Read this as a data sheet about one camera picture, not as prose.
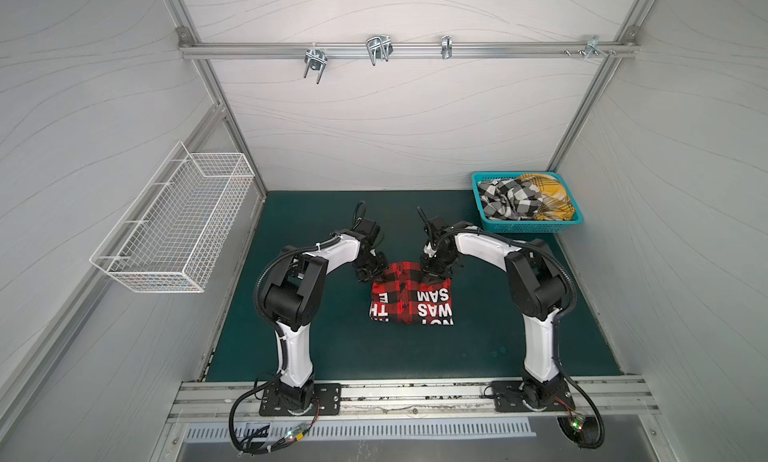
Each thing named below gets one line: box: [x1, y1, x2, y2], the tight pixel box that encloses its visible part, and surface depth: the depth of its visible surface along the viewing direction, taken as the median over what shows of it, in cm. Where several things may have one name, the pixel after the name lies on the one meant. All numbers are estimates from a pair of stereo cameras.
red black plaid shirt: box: [369, 262, 455, 325], surface depth 89 cm
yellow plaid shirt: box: [516, 174, 575, 221], surface depth 106 cm
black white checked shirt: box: [478, 178, 544, 220], surface depth 107 cm
